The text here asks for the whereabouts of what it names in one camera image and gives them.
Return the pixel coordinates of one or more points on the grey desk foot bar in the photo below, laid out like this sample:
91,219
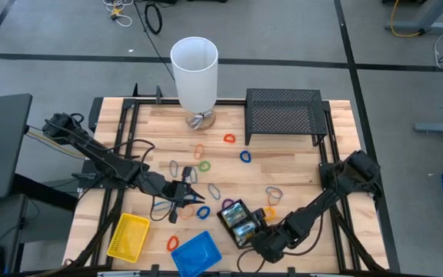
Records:
437,128

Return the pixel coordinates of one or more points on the orange rubber band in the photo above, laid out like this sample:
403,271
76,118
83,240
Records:
186,219
194,152
268,200

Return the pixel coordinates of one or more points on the black plastic basket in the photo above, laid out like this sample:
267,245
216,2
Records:
230,232

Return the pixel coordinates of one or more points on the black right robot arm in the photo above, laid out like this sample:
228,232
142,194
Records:
314,215

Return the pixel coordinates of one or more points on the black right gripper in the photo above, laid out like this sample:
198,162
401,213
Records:
269,244

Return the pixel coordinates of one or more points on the grey desk leg frame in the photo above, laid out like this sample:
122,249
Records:
433,11

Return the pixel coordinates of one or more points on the blue plastic basket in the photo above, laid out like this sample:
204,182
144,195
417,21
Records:
196,255

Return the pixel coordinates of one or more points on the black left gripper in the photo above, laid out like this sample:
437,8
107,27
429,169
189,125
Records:
177,192

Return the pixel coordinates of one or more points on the yellow plastic basket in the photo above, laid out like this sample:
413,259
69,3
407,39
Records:
129,238

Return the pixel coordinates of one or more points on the dark grey side desk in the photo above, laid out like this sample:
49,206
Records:
2,134

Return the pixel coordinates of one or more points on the blue rubber band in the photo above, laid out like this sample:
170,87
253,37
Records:
209,187
196,176
158,204
266,190
170,169

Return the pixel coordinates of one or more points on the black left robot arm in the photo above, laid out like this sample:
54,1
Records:
102,157

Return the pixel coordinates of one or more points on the black mesh shelf riser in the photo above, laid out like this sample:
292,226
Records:
283,111

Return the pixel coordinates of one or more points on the white table lamp wooden base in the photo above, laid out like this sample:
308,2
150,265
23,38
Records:
194,84

